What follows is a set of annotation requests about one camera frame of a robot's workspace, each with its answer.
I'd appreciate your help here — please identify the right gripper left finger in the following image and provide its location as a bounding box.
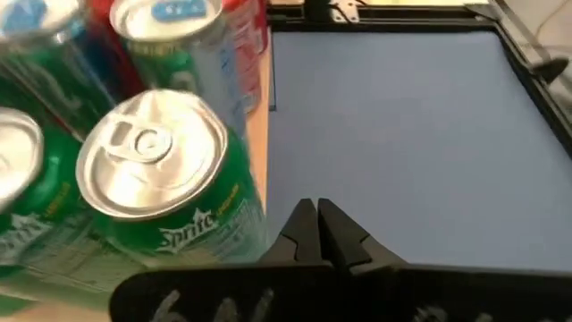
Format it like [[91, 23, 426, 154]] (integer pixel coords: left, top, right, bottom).
[[109, 198, 334, 322]]

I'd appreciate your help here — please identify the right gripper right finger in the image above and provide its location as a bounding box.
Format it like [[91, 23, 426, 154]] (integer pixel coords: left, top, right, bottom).
[[316, 198, 572, 322]]

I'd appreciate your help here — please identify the green Sprite can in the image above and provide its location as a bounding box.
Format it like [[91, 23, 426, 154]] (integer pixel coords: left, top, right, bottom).
[[0, 106, 153, 314], [74, 88, 270, 270]]

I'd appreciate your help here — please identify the blue silver Red Bull can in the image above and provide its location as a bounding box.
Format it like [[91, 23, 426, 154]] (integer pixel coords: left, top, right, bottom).
[[0, 0, 115, 135], [109, 0, 251, 140]]

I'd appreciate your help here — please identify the wooden board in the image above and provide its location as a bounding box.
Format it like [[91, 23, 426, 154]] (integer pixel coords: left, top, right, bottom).
[[0, 26, 278, 322]]

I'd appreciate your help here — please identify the black frame clamp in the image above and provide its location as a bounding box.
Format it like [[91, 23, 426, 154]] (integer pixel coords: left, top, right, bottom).
[[531, 56, 572, 85]]

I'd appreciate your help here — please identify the silver mounting bracket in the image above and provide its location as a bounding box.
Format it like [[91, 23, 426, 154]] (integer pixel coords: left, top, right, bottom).
[[330, 0, 361, 23]]

